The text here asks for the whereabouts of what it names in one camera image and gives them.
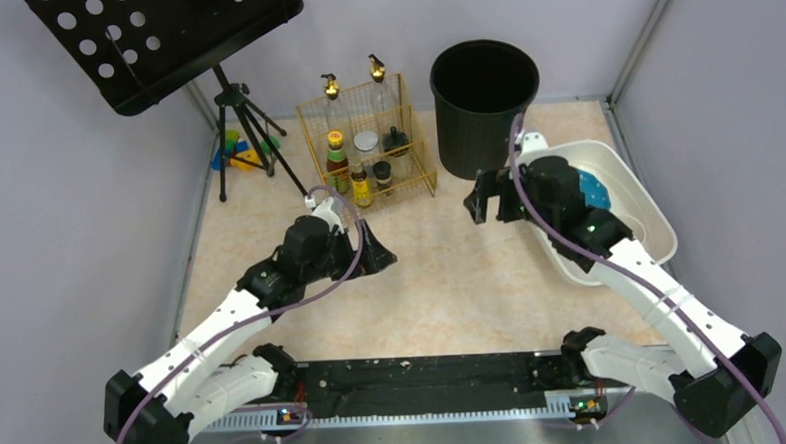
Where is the blue dotted plate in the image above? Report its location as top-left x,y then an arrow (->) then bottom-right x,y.
578,170 -> 612,210

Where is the small yellow spice bottle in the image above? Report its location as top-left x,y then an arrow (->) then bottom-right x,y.
350,161 -> 373,208

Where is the yellow cap sauce bottle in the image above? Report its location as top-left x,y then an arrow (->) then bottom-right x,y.
326,129 -> 350,195

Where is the black cap spice bottle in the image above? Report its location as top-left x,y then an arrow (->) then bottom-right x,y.
373,160 -> 394,196

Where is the black lid grinder jar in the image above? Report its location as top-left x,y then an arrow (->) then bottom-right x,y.
382,126 -> 413,180

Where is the silver lid shaker jar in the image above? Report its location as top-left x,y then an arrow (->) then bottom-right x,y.
353,130 -> 381,178

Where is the clear bottle gold pump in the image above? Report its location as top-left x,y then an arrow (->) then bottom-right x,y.
368,54 -> 403,135
321,73 -> 356,157

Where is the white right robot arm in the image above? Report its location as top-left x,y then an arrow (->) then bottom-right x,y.
463,156 -> 786,444

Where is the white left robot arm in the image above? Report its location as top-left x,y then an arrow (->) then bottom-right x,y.
103,211 -> 398,444

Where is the white plastic basin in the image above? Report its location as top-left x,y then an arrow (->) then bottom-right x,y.
546,139 -> 678,265

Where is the black plastic trash bin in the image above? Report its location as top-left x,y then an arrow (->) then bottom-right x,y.
429,39 -> 540,181

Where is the yellow toy block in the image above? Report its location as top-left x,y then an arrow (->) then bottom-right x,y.
230,149 -> 263,171

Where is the blue toy block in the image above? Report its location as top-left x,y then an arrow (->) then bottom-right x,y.
210,140 -> 252,171

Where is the lime green toy block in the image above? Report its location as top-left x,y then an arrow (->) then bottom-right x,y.
224,129 -> 240,154

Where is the black tripod stand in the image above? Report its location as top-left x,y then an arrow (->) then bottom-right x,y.
211,64 -> 308,202

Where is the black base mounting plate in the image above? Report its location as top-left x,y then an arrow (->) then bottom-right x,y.
264,352 -> 614,419

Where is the black perforated music stand tray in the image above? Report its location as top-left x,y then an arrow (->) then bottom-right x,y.
25,0 -> 304,117

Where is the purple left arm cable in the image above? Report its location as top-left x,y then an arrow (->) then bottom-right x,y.
99,183 -> 378,444

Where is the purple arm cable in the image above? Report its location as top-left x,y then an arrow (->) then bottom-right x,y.
99,183 -> 378,444
505,100 -> 786,444

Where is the yellow wire rack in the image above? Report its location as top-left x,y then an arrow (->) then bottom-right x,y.
297,74 -> 438,215

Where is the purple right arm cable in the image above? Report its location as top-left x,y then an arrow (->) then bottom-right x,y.
505,100 -> 786,444

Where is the aluminium frame rail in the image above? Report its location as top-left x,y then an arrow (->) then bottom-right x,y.
130,341 -> 741,438

